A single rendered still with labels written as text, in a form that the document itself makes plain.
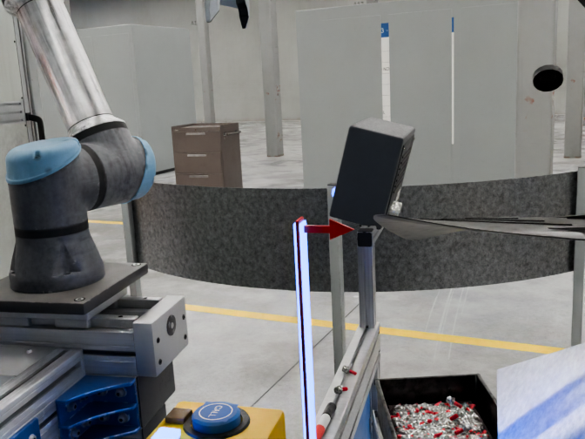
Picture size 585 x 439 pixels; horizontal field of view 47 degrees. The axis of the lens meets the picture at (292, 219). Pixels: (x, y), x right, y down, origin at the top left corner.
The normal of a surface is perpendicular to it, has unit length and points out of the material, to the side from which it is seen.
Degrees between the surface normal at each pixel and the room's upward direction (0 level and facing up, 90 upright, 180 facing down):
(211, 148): 90
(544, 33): 90
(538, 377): 55
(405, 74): 90
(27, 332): 90
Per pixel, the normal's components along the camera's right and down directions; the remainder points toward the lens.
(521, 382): -0.80, -0.46
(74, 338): -0.22, 0.21
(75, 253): 0.69, -0.20
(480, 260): 0.19, 0.19
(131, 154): 0.73, -0.37
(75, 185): 0.84, 0.07
